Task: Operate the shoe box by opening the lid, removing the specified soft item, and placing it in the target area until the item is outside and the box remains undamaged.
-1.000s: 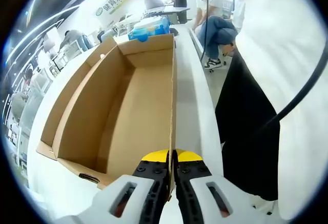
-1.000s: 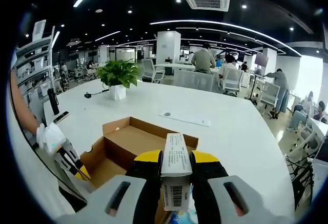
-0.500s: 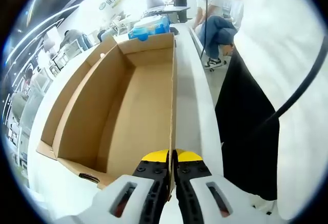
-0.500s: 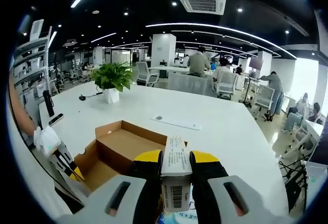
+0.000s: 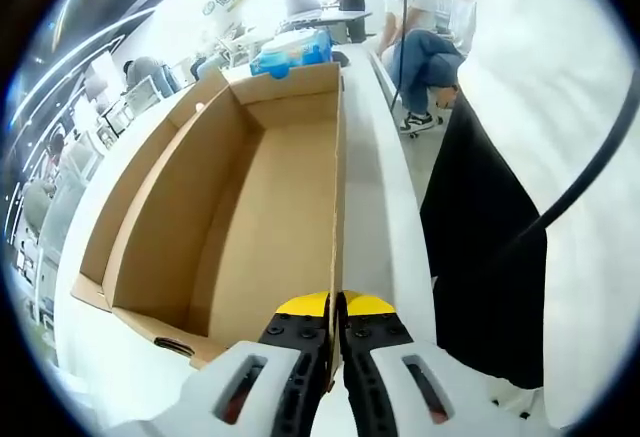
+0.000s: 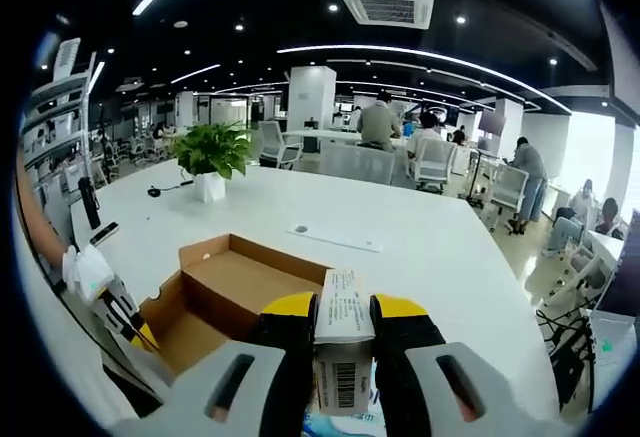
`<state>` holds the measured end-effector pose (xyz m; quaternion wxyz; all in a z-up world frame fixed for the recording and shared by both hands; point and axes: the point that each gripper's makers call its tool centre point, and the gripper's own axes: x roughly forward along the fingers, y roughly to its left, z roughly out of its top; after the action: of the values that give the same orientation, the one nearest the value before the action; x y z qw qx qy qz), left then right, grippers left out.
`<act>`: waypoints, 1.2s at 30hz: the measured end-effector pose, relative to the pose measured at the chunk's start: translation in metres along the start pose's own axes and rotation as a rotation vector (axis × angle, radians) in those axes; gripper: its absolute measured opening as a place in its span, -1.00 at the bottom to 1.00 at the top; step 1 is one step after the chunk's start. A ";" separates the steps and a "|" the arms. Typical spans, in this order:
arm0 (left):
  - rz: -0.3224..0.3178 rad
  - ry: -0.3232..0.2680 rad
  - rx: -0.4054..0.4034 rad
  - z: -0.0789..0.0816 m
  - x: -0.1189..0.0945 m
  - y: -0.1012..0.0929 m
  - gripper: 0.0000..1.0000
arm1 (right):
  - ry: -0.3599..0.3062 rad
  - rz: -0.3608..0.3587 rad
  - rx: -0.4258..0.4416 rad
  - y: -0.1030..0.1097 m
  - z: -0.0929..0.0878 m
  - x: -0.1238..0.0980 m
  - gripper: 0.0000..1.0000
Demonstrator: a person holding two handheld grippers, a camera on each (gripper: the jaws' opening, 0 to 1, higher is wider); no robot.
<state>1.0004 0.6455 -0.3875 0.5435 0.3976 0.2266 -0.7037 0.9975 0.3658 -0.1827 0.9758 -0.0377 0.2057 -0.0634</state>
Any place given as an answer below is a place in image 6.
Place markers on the black remote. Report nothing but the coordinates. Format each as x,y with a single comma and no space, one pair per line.
105,233

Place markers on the green plant in white pot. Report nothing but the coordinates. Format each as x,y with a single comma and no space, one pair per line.
212,149

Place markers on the black tripod stand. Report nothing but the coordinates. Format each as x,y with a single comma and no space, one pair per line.
570,357

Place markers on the dark monitor screen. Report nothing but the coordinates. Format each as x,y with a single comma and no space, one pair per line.
492,121

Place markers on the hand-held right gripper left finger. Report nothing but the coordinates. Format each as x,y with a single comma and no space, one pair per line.
225,387

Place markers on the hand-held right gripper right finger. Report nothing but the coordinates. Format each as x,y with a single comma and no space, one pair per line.
450,387

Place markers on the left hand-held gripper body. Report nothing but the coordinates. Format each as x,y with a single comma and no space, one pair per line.
97,277

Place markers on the person's white shirt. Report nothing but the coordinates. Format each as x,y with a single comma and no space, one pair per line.
60,357

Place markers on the white office chair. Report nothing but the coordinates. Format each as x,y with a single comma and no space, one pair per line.
510,192
277,144
435,162

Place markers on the blue soft wet wipes pack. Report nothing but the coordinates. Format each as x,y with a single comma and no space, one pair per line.
345,424

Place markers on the white medicine box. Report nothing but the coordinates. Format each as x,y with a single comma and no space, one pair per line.
345,317

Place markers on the black cylinder device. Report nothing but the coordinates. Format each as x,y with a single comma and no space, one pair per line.
90,202

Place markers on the brown cardboard shoe box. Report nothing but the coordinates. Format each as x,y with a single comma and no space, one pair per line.
240,287

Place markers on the person's left hand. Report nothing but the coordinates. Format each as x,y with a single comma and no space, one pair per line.
72,267

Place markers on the metal shelf rack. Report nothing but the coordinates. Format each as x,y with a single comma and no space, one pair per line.
55,107

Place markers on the white ceiling air vent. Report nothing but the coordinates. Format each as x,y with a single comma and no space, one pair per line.
387,7

